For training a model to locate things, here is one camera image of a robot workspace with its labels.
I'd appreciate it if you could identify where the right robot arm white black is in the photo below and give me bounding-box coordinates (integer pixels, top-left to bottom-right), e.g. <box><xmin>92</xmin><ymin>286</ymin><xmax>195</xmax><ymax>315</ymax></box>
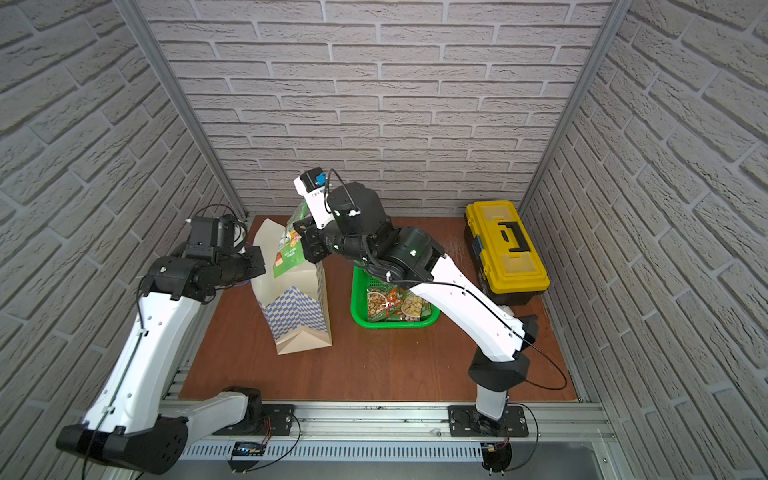
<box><xmin>294</xmin><ymin>169</ymin><xmax>535</xmax><ymax>421</ymax></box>

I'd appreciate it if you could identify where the green plastic basket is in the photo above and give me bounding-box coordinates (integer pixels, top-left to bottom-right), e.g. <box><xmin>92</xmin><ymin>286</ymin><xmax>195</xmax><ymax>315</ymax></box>
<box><xmin>350</xmin><ymin>267</ymin><xmax>441</xmax><ymax>329</ymax></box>

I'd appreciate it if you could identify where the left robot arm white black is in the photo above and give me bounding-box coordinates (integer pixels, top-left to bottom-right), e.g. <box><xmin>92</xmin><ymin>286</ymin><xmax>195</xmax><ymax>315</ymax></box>
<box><xmin>56</xmin><ymin>214</ymin><xmax>265</xmax><ymax>475</ymax></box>

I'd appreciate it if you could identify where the aluminium front rail frame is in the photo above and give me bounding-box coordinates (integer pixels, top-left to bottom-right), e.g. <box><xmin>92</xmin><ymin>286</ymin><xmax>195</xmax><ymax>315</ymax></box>
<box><xmin>181</xmin><ymin>401</ymin><xmax>617</xmax><ymax>463</ymax></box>

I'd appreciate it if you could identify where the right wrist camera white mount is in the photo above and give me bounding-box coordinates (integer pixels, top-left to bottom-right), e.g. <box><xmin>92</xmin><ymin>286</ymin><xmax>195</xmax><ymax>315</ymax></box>
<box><xmin>293</xmin><ymin>167</ymin><xmax>333</xmax><ymax>230</ymax></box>

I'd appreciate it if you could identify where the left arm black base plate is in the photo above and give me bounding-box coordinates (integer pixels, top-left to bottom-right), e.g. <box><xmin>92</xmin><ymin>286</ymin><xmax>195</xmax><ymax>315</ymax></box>
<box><xmin>213</xmin><ymin>404</ymin><xmax>296</xmax><ymax>437</ymax></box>

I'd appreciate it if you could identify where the yellow black toolbox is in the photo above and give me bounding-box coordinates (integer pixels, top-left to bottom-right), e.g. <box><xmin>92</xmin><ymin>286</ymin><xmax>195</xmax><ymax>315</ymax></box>
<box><xmin>465</xmin><ymin>200</ymin><xmax>550</xmax><ymax>306</ymax></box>

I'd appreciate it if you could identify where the white blue checkered paper bag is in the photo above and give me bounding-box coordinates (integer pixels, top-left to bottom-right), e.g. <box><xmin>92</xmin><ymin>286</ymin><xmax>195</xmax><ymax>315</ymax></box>
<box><xmin>251</xmin><ymin>219</ymin><xmax>332</xmax><ymax>355</ymax></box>

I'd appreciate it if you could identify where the brown food packet in basket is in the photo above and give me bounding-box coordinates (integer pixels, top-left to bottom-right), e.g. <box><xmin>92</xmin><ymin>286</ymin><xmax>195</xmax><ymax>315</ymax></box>
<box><xmin>366</xmin><ymin>285</ymin><xmax>432</xmax><ymax>323</ymax></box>

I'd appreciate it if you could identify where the small circuit board left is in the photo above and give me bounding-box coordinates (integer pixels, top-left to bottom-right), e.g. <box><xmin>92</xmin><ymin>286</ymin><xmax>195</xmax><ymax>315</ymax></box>
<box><xmin>232</xmin><ymin>442</ymin><xmax>267</xmax><ymax>459</ymax></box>

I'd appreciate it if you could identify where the green condiment packet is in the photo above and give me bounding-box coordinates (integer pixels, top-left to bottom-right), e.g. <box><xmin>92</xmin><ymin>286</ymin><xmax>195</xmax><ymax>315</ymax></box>
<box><xmin>273</xmin><ymin>201</ymin><xmax>309</xmax><ymax>278</ymax></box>

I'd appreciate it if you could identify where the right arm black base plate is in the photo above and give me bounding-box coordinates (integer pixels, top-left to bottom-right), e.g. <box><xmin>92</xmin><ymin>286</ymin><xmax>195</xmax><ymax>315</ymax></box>
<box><xmin>447</xmin><ymin>404</ymin><xmax>529</xmax><ymax>438</ymax></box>

